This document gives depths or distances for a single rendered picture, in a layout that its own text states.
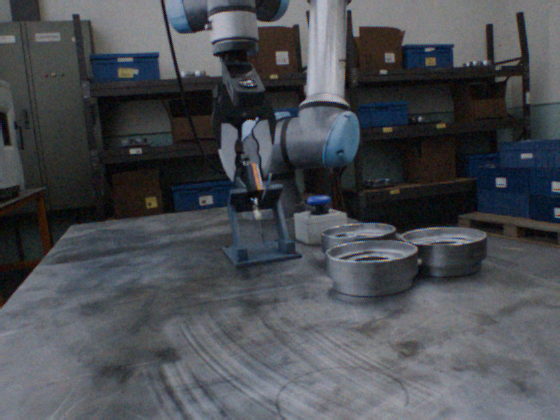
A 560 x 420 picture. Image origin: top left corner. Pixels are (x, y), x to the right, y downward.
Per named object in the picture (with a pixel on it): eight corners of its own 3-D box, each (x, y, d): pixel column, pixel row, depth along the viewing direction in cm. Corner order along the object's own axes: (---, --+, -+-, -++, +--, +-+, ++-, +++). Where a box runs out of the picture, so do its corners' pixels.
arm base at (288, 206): (236, 214, 124) (232, 174, 123) (294, 207, 128) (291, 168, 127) (250, 222, 110) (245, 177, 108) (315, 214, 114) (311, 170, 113)
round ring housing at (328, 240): (412, 258, 69) (411, 228, 68) (350, 273, 64) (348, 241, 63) (367, 246, 78) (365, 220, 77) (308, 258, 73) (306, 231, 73)
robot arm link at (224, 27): (261, 10, 75) (207, 11, 73) (263, 41, 76) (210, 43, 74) (251, 22, 82) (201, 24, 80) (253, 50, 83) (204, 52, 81)
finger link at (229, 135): (230, 180, 84) (234, 124, 83) (236, 182, 78) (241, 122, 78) (211, 178, 83) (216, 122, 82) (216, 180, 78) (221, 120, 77)
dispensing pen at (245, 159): (257, 242, 72) (236, 146, 80) (253, 253, 76) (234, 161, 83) (272, 240, 73) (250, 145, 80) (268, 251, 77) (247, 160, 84)
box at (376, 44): (410, 69, 448) (408, 26, 442) (354, 70, 427) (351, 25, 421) (385, 75, 486) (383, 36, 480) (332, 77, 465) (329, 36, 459)
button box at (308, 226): (348, 239, 84) (347, 210, 83) (308, 245, 82) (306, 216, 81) (330, 232, 92) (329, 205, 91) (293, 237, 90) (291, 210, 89)
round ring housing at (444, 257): (431, 253, 70) (430, 224, 70) (502, 262, 62) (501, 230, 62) (385, 270, 64) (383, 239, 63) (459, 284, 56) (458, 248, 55)
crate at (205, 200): (232, 202, 451) (229, 177, 447) (238, 206, 414) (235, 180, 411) (173, 208, 439) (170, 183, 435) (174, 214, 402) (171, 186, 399)
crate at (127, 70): (157, 86, 423) (154, 60, 420) (162, 80, 387) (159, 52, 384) (93, 90, 406) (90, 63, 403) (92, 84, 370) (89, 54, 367)
